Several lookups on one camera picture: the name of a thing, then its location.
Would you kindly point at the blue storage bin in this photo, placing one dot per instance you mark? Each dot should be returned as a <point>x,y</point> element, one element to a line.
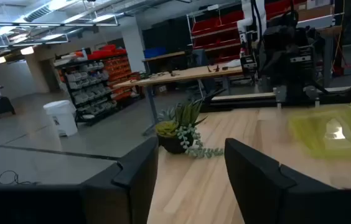
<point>154,52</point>

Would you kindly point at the shelf rack with bins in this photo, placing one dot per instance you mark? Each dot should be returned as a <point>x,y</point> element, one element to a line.
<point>91,90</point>

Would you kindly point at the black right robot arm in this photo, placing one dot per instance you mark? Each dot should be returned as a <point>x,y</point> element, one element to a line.
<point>287,62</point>

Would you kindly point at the red bin shelving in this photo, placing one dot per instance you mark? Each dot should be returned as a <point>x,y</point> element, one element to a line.
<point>216,26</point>

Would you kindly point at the black aluminium table frame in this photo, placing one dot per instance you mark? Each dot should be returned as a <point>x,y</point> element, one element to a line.
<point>241,102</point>

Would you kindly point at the white trash bin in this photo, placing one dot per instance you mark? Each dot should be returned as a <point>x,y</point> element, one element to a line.
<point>63,119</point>

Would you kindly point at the yellow transparent pencil case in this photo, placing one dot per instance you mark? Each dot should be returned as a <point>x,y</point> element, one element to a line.
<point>318,133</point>

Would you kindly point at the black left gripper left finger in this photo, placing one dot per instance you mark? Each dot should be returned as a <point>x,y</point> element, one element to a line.
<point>132,186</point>

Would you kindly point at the potted succulent plant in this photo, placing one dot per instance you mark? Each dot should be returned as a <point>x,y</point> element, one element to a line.
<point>175,137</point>

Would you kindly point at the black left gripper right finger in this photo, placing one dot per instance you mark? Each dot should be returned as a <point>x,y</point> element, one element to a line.
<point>265,193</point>

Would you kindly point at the wooden workbench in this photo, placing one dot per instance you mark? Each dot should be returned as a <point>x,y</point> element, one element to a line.
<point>188,74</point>

